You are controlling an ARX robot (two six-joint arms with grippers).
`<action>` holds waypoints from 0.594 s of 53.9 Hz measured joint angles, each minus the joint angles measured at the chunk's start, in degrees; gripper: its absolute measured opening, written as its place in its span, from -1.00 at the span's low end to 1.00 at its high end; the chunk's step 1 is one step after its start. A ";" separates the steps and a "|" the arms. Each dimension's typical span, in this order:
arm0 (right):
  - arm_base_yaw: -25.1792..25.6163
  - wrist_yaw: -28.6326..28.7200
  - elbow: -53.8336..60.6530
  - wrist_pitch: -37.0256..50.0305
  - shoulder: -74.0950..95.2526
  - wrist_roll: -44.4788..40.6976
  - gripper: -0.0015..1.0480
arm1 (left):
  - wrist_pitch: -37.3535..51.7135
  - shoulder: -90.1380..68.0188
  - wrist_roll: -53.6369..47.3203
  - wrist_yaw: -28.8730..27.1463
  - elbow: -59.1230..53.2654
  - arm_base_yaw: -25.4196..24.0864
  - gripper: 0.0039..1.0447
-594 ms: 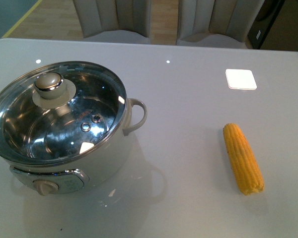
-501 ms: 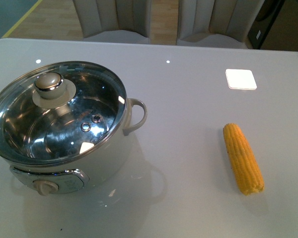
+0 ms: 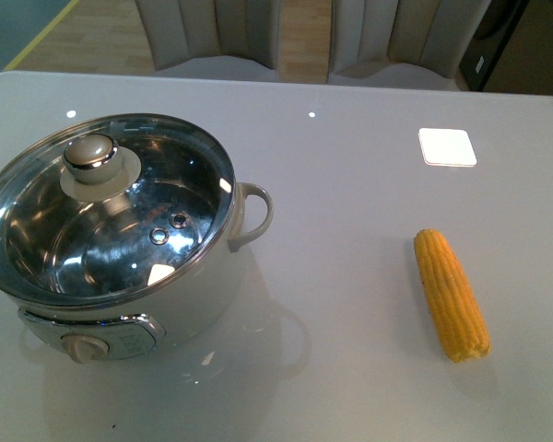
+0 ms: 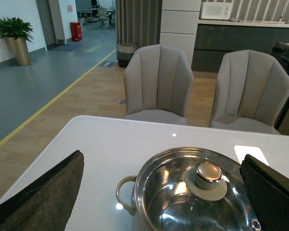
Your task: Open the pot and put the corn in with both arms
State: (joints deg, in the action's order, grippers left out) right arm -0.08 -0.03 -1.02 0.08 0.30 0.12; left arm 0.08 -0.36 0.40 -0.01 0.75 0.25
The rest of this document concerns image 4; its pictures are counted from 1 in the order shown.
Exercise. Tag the white pillar cabinet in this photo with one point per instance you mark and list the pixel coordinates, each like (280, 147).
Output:
(178, 28)

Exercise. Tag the grey office chair far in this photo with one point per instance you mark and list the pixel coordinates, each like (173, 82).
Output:
(102, 16)

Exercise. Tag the gold plant pot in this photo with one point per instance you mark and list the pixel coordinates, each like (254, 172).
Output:
(19, 50)

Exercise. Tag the cream electric cooking pot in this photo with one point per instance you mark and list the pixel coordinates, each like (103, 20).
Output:
(126, 197)

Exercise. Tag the red bin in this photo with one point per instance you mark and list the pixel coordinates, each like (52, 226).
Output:
(76, 31)

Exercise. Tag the beige chair on right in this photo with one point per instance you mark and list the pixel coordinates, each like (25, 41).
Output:
(250, 92)

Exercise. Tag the glass pot lid with knob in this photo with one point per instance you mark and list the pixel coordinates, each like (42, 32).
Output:
(164, 202)

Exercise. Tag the beige chair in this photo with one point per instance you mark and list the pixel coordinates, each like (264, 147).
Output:
(250, 92)
(158, 82)

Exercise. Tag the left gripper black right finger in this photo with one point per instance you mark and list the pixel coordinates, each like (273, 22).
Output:
(268, 193)

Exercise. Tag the green potted plant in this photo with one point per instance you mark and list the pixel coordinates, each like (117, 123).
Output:
(15, 28)

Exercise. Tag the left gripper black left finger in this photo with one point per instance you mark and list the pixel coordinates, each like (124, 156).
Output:
(45, 204)

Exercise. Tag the white microwave oven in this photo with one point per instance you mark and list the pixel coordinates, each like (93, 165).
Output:
(216, 10)

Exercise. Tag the beige chair on left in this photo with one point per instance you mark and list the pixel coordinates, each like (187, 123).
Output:
(158, 82)

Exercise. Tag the dark kitchen counter cabinet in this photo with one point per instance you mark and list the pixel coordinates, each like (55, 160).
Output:
(213, 41)

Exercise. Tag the woven laundry basket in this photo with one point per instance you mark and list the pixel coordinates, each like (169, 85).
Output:
(125, 52)

